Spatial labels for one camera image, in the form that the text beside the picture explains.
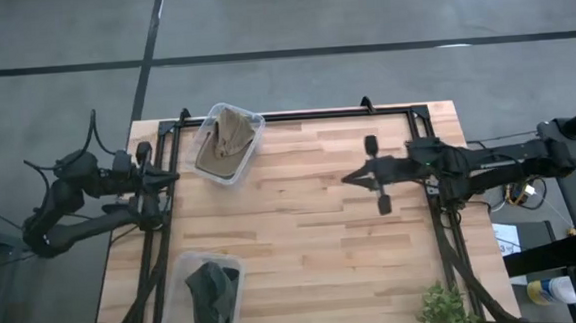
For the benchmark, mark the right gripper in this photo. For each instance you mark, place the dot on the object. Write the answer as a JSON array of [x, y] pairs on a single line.
[[391, 171]]

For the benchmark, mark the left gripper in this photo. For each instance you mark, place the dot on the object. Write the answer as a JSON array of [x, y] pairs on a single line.
[[148, 210]]

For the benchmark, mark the beige baseball cap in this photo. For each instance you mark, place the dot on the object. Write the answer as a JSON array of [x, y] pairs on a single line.
[[229, 140]]

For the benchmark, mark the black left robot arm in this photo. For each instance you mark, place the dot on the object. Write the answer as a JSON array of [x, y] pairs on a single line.
[[72, 230]]

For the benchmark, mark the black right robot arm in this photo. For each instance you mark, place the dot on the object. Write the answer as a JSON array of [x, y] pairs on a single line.
[[508, 160]]

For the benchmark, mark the clear plastic container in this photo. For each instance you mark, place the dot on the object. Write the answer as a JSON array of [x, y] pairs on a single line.
[[248, 159], [176, 298]]

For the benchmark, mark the white paper sheet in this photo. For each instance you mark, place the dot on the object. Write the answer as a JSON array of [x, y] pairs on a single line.
[[505, 238]]

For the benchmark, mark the small green plant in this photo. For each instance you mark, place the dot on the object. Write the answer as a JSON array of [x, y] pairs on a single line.
[[445, 309]]

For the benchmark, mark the white plastic bottle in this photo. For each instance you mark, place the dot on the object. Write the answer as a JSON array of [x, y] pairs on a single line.
[[551, 290]]

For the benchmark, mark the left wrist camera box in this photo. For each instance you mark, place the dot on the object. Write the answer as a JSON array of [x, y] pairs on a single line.
[[122, 161]]

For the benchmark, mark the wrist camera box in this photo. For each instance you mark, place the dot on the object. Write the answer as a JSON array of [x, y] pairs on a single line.
[[423, 149], [122, 161]]

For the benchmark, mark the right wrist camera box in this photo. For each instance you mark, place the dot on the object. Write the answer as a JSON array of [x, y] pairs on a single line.
[[423, 149]]

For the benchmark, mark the metal corner bracket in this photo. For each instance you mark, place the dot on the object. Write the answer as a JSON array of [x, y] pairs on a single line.
[[432, 190]]

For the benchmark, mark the black frame clamp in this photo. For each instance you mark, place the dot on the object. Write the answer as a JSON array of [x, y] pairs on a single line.
[[185, 114], [367, 103]]

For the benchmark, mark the black table frame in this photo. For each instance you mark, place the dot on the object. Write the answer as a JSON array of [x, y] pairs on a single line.
[[315, 115]]

